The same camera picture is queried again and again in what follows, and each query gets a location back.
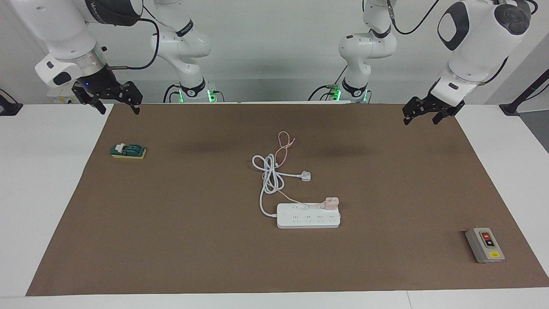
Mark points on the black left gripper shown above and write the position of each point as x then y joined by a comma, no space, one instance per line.
433,106

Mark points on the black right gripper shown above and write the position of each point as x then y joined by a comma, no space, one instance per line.
103,86

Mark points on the pink charger adapter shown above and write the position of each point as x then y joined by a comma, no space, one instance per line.
331,203

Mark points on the white power strip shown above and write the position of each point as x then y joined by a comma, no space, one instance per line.
309,219

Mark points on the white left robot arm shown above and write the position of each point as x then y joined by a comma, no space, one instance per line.
472,43

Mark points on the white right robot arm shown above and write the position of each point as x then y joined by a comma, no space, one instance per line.
55,25

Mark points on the white box with yellow labels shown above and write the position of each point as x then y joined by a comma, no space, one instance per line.
58,98

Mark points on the small black table clamp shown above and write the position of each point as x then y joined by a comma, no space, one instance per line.
8,108

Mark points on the brown paper table mat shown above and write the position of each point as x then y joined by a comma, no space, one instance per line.
171,236

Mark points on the grey push button box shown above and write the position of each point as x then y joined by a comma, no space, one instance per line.
484,245

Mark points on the green knife switch yellow base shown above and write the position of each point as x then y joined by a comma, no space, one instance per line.
128,151

